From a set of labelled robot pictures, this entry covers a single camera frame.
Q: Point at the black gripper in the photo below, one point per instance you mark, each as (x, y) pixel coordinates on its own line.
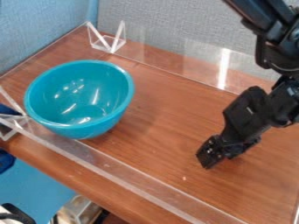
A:
(231, 143)

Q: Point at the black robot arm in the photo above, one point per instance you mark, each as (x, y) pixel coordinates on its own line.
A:
(259, 110)

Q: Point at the blue plastic bowl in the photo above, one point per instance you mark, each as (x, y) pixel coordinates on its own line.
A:
(79, 98)

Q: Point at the clear acrylic back barrier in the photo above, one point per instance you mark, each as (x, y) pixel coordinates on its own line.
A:
(215, 66)

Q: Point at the clear acrylic barrier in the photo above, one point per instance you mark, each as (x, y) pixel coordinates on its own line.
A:
(215, 66)
(128, 192)

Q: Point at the clear box under table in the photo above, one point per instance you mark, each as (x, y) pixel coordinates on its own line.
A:
(79, 211)

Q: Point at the clear acrylic front barrier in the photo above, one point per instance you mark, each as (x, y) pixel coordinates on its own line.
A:
(128, 192)

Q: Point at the black object bottom left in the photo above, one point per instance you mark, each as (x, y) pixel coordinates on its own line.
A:
(11, 215)

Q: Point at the clear acrylic corner bracket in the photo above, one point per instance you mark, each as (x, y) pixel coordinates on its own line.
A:
(107, 43)

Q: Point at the clear acrylic left bracket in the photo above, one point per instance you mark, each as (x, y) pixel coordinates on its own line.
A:
(12, 116)

